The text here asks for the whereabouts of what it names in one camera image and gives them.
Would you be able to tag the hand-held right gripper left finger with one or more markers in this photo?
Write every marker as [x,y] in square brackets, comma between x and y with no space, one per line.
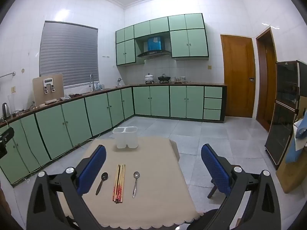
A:
[92,170]

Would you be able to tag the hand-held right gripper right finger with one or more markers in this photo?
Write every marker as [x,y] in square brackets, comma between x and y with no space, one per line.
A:
[215,170]

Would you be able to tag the bundle of chopsticks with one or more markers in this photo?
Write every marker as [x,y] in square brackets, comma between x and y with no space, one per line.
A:
[118,184]

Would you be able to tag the white utensil holder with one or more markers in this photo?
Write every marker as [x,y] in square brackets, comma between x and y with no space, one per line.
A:
[124,139]

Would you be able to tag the dark metal spoon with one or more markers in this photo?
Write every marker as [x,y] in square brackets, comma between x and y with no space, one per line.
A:
[104,176]

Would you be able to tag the electric kettle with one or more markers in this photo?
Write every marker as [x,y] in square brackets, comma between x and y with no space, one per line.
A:
[6,111]

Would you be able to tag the silver metal spoon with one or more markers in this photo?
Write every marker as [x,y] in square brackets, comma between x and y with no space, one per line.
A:
[136,175]

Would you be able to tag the long green base cabinet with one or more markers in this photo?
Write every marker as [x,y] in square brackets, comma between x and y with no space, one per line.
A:
[52,127]

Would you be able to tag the dark brown stool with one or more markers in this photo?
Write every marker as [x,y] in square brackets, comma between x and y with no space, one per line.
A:
[201,220]

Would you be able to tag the brown board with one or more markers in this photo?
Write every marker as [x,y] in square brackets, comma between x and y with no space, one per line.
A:
[38,93]

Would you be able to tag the green drawer front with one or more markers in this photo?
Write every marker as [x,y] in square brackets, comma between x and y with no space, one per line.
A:
[213,92]
[212,103]
[212,114]

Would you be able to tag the white device on board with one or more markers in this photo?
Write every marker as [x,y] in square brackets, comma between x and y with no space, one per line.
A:
[49,83]

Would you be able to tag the cardboard panel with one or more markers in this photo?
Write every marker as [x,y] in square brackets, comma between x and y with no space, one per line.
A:
[290,179]

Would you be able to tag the green base cabinet with drawers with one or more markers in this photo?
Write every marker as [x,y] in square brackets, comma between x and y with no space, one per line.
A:
[177,103]

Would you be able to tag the blue cloth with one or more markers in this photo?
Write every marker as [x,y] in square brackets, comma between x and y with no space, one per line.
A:
[291,153]

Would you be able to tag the steel kitchen faucet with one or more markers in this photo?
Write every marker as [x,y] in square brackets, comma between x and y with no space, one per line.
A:
[91,81]

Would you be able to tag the white paper sheet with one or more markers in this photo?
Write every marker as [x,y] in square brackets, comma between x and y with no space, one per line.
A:
[301,143]

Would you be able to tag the closed wooden door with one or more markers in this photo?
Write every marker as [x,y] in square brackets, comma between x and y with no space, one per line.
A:
[237,76]

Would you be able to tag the patterned ceramic cup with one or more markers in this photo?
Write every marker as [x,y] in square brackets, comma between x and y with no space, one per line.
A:
[183,79]

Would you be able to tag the open wooden door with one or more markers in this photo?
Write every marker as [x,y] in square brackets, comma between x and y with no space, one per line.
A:
[269,88]

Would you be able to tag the grey window blind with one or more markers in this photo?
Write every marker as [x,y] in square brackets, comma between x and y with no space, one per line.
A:
[69,55]

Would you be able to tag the black wok with lid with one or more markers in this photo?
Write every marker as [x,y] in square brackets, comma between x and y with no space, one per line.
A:
[164,78]

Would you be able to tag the white cooking pot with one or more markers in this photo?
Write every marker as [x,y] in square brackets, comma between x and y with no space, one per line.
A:
[149,77]

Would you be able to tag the range hood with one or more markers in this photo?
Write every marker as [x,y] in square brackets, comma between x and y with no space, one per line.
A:
[153,46]

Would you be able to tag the steel wall rail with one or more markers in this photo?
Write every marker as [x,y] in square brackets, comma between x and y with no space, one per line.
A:
[8,74]

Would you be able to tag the green wall cabinets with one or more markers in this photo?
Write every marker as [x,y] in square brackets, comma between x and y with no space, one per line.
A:
[189,40]

